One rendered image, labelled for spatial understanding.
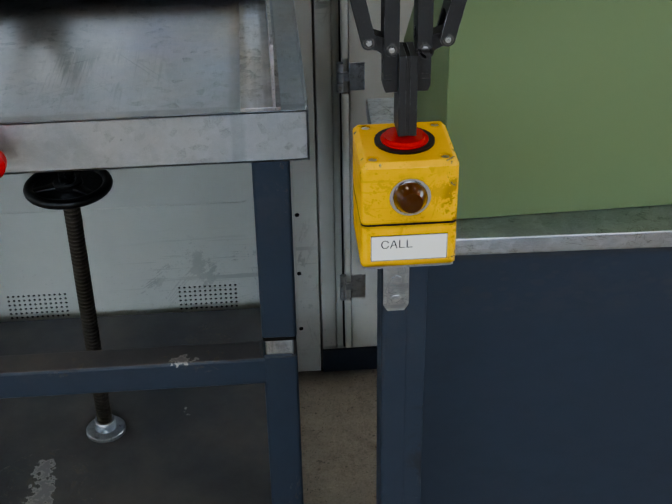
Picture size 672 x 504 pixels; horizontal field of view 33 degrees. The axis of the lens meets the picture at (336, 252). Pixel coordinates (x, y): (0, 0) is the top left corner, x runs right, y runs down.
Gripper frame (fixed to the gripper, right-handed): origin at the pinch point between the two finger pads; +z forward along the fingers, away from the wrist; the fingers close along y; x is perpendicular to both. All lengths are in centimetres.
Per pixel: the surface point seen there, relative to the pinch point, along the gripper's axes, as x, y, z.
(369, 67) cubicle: -85, -6, 33
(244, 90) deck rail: -23.3, 13.3, 9.6
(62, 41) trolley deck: -40, 34, 10
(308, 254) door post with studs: -87, 5, 69
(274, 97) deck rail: -18.8, 10.4, 8.5
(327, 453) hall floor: -63, 4, 95
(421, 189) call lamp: 4.9, -0.8, 6.6
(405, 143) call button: 1.8, 0.2, 3.9
